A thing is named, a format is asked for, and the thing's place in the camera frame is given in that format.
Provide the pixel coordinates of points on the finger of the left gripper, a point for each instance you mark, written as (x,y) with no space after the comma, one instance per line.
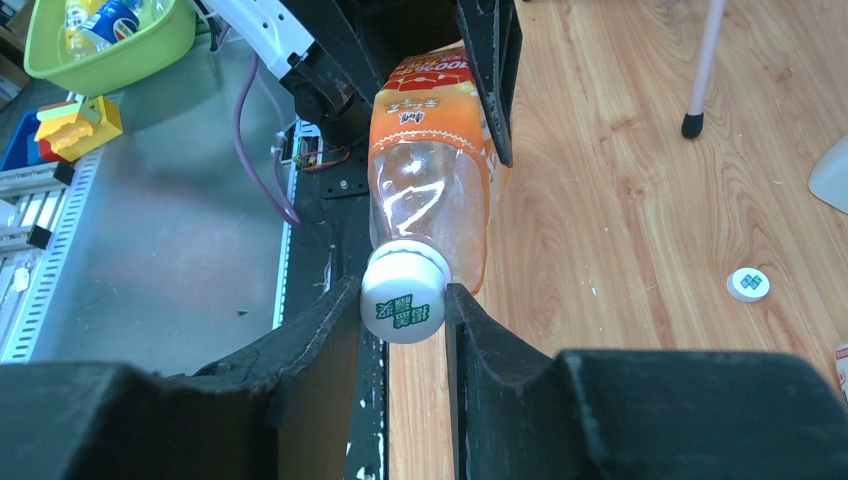
(493,37)
(342,38)

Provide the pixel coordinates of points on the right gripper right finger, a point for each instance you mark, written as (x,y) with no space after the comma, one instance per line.
(633,414)

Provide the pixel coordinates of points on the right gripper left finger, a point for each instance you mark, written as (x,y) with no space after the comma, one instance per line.
(279,408)

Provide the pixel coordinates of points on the orange label plastic bottle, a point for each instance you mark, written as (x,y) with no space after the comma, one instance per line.
(434,173)

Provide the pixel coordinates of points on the white bottle cap green print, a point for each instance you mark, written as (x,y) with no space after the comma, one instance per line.
(403,291)

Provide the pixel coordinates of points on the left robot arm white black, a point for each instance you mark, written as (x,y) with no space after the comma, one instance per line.
(395,30)

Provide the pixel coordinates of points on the small white bottle cap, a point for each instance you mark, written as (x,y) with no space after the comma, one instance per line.
(748,284)

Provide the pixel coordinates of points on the white green label bottle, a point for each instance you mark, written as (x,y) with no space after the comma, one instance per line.
(841,368)

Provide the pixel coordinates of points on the pink music stand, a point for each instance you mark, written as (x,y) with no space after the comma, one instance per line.
(693,121)

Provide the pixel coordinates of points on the yellow toy block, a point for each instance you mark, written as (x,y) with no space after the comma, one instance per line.
(69,130)

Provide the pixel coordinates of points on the beige metronome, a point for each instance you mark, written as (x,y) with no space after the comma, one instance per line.
(828,179)

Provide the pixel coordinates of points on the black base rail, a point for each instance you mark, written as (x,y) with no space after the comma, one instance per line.
(328,190)

